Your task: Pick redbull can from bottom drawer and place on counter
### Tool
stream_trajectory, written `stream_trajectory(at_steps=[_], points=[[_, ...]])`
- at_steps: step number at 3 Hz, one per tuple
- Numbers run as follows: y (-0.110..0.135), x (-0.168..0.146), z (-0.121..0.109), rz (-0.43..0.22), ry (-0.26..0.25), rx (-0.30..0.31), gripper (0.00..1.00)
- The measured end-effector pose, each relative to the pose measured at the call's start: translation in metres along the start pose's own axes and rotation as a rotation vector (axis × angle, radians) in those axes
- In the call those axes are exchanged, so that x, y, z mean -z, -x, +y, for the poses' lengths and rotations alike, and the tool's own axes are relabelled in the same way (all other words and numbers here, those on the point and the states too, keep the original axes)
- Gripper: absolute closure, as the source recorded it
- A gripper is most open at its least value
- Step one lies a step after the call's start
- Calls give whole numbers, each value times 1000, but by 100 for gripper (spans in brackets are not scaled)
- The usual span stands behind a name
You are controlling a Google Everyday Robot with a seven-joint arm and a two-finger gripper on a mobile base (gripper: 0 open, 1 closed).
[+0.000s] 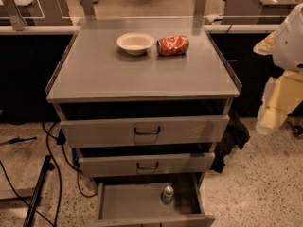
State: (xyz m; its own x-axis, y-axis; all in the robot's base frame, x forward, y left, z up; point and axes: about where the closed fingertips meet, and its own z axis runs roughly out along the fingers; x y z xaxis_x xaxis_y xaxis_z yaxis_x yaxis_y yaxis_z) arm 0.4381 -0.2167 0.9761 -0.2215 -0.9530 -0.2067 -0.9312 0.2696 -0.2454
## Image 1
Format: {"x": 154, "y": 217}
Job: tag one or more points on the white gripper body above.
{"x": 289, "y": 46}

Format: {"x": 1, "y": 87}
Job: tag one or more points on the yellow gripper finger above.
{"x": 265, "y": 47}
{"x": 280, "y": 98}

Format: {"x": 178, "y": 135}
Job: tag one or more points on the silver redbull can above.
{"x": 167, "y": 195}

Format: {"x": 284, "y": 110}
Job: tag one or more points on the crushed orange soda can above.
{"x": 172, "y": 45}

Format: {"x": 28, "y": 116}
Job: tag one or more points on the grey drawer cabinet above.
{"x": 96, "y": 69}

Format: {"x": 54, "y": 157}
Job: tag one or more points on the middle grey drawer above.
{"x": 144, "y": 160}

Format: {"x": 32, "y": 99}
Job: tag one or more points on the grey drawer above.
{"x": 143, "y": 122}
{"x": 136, "y": 202}
{"x": 144, "y": 160}

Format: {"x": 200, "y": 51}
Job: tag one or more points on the top grey drawer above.
{"x": 143, "y": 122}

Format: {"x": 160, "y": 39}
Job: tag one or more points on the bottom grey drawer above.
{"x": 136, "y": 202}

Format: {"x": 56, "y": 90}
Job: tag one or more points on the caster wheel on floor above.
{"x": 297, "y": 130}

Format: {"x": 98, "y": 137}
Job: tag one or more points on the dark cloth on cabinet side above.
{"x": 236, "y": 134}

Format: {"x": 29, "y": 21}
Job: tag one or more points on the white paper bowl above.
{"x": 135, "y": 43}

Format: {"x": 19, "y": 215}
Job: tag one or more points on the black bar on floor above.
{"x": 37, "y": 192}

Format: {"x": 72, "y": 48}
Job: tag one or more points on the black tool on floor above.
{"x": 17, "y": 140}

